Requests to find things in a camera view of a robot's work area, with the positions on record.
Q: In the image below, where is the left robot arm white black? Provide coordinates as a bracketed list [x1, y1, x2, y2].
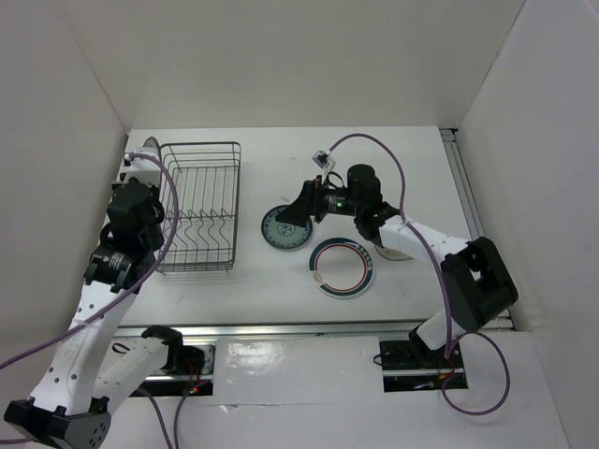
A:
[4, 182, 204, 448]

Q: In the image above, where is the orange sunburst plate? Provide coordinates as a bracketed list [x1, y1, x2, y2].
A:
[141, 137, 162, 161]

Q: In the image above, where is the green red rimmed plate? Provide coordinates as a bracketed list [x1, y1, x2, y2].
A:
[308, 237, 374, 300]

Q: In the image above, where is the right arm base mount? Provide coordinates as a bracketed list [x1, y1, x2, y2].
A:
[373, 340, 468, 393]

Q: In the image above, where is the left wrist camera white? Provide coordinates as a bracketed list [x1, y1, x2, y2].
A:
[122, 147, 162, 187]

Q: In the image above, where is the blue floral small plate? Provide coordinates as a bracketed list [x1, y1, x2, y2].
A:
[260, 205, 314, 251]

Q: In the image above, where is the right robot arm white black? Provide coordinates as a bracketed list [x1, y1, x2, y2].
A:
[276, 164, 519, 367]

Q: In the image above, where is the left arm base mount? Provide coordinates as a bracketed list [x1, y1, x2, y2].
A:
[140, 344, 216, 398]

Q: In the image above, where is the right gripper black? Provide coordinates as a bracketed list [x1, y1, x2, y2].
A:
[276, 175, 362, 226]

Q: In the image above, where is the grey wire dish rack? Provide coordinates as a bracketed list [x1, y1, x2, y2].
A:
[158, 141, 241, 274]

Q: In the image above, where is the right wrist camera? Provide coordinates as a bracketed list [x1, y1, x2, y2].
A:
[312, 150, 336, 178]

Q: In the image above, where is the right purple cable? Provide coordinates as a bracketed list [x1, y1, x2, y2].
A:
[327, 133, 510, 416]

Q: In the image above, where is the clear glass square plate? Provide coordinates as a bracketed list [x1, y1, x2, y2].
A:
[371, 235, 413, 262]

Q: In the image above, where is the aluminium front rail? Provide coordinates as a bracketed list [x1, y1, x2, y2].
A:
[114, 319, 422, 339]

